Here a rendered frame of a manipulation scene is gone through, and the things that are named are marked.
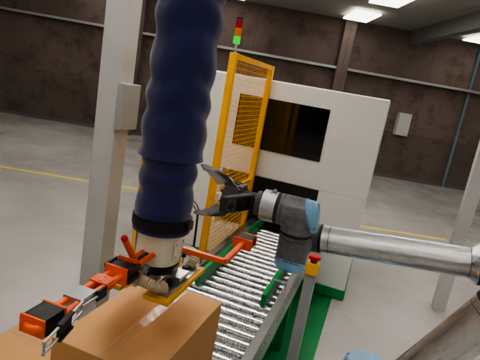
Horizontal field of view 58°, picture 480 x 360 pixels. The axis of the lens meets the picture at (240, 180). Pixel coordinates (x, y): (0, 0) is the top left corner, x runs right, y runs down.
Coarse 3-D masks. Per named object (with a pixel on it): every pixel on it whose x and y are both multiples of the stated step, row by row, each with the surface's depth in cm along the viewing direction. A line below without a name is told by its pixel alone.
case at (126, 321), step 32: (128, 288) 191; (96, 320) 163; (128, 320) 167; (160, 320) 171; (192, 320) 175; (64, 352) 148; (96, 352) 146; (128, 352) 148; (160, 352) 151; (192, 352) 170
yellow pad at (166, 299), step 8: (184, 264) 179; (192, 272) 173; (200, 272) 176; (168, 280) 158; (184, 280) 166; (192, 280) 169; (176, 288) 159; (184, 288) 162; (144, 296) 151; (152, 296) 151; (160, 296) 152; (168, 296) 152; (176, 296) 156; (160, 304) 150; (168, 304) 149
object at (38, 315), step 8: (40, 304) 112; (48, 304) 112; (56, 304) 113; (24, 312) 107; (32, 312) 108; (40, 312) 108; (48, 312) 109; (56, 312) 109; (64, 312) 112; (24, 320) 106; (32, 320) 106; (40, 320) 105; (48, 320) 106; (56, 320) 109; (48, 328) 107; (40, 336) 106
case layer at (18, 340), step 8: (16, 328) 214; (0, 336) 205; (8, 336) 206; (16, 336) 208; (24, 336) 208; (32, 336) 209; (0, 344) 200; (8, 344) 201; (16, 344) 202; (24, 344) 203; (32, 344) 204; (40, 344) 205; (48, 344) 206; (0, 352) 195; (8, 352) 196; (16, 352) 197; (24, 352) 198; (32, 352) 199; (40, 352) 200; (48, 352) 201
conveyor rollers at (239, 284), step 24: (264, 240) 395; (240, 264) 336; (264, 264) 341; (192, 288) 290; (216, 288) 294; (240, 288) 299; (264, 288) 303; (240, 312) 264; (264, 312) 269; (216, 336) 238; (240, 336) 243
